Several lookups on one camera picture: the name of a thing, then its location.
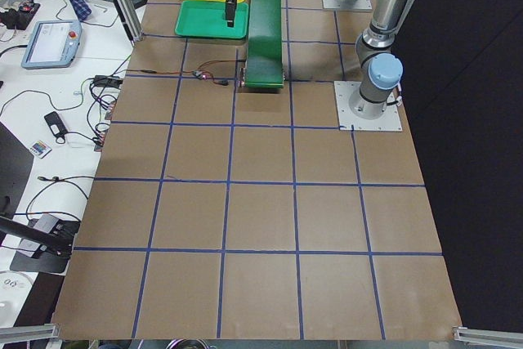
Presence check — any green tray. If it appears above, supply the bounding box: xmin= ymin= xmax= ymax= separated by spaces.
xmin=174 ymin=0 xmax=249 ymax=39

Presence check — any green conveyor belt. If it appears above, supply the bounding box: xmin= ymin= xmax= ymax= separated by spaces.
xmin=242 ymin=0 xmax=284 ymax=89

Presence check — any small controller circuit board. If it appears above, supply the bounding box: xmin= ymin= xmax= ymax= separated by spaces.
xmin=193 ymin=70 xmax=206 ymax=79

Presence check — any blue checkered cloth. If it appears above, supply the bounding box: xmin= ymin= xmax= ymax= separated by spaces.
xmin=69 ymin=0 xmax=92 ymax=22

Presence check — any teach pendant tablet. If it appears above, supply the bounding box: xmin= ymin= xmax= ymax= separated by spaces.
xmin=21 ymin=20 xmax=83 ymax=69

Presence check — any red black wire cable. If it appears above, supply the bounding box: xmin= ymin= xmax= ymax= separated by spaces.
xmin=126 ymin=60 xmax=242 ymax=87

